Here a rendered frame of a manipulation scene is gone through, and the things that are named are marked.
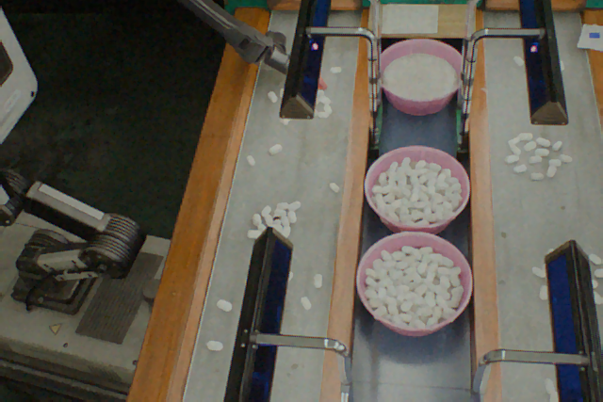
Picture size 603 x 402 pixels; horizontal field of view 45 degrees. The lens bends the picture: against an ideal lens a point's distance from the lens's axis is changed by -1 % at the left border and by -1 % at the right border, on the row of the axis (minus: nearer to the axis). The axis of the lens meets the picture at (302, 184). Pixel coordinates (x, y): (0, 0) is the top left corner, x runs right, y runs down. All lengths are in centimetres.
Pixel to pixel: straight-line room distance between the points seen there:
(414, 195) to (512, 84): 50
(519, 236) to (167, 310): 87
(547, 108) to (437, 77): 64
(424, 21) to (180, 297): 115
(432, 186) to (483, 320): 41
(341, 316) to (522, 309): 41
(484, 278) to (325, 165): 54
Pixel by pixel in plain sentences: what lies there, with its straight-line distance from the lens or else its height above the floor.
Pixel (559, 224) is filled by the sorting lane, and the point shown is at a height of 74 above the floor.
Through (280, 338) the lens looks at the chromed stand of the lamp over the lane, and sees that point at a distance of 127.
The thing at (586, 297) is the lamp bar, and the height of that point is 109.
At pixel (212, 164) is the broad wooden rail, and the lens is 200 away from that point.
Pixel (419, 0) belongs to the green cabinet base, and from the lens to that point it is 242.
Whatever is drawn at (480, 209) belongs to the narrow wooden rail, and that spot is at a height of 76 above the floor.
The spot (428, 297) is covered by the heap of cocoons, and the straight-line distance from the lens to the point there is 174.
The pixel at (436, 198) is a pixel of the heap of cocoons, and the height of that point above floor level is 74.
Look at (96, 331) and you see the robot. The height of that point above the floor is 48.
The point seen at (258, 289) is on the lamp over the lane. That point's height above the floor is 111.
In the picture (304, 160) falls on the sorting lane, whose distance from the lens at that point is 200.
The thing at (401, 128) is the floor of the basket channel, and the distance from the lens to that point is 216.
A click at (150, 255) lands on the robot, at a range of 223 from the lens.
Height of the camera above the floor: 224
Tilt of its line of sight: 51 degrees down
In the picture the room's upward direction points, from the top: 8 degrees counter-clockwise
